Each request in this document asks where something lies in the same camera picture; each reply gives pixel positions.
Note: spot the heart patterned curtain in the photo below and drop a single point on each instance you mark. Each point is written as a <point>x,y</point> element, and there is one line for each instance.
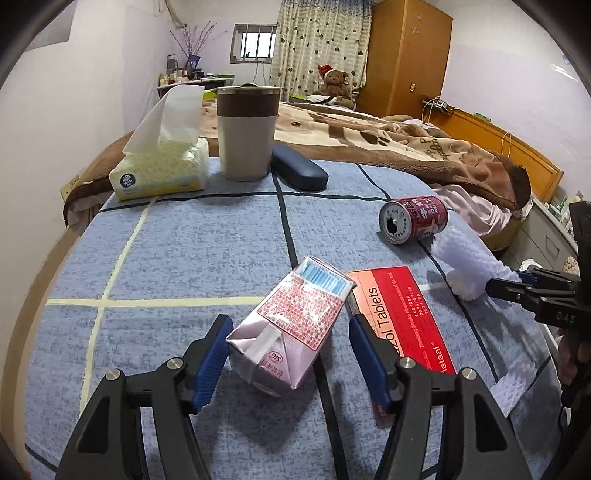
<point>318,46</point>

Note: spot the grey drawer cabinet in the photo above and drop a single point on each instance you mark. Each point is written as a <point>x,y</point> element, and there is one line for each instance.
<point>540,235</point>

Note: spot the pink milk carton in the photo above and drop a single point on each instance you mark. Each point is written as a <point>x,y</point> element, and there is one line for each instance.
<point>291,323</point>

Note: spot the small window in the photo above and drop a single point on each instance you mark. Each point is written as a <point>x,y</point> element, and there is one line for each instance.
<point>251,44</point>

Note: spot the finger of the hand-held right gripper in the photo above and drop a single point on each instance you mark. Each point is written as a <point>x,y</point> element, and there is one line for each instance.
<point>542,277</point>
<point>508,288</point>

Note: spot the vase with dry branches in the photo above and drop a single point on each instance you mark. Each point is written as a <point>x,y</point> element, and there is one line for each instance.
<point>194,41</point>

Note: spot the wooden headboard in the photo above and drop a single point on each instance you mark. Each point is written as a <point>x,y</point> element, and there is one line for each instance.
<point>508,143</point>

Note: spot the white foam wrap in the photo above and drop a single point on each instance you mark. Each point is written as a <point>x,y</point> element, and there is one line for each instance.
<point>466,263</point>

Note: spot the pink bed quilt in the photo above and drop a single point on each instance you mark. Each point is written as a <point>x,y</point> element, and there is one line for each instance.
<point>475,207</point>

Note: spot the teddy bear with red hat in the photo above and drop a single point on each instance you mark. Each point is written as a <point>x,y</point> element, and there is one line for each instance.
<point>334,83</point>

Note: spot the beige cup brown band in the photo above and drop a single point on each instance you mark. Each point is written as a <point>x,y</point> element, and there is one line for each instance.
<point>247,138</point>

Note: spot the cluttered grey desk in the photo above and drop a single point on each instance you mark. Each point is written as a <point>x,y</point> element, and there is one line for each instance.
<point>184,83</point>

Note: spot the brown paw print blanket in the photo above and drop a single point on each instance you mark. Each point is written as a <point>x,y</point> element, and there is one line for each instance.
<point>392,143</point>

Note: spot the yellow tissue pack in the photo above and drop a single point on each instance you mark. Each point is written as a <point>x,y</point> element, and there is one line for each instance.
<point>161,166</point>

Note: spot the red medicine box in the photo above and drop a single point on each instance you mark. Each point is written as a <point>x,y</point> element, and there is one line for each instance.
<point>406,314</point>

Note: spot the blue checked table cloth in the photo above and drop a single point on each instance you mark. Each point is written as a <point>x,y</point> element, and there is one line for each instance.
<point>184,258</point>

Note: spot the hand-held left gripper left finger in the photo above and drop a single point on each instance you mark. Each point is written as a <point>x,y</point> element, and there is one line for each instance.
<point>212,357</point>

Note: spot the wooden wardrobe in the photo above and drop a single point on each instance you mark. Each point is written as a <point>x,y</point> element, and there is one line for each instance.
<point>406,55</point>

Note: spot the white round trash bin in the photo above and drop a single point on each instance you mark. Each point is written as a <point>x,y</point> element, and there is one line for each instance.
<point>530,266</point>

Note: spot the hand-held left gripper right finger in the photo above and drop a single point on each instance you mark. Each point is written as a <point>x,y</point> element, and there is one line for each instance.
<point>369,360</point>

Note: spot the dark blue glasses case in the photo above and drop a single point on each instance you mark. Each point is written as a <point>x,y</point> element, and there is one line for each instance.
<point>300,168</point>

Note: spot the clear plastic wrap piece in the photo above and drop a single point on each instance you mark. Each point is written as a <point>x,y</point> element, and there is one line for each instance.
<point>512,387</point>

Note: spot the red drink can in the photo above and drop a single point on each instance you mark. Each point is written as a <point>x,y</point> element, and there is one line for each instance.
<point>415,219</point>

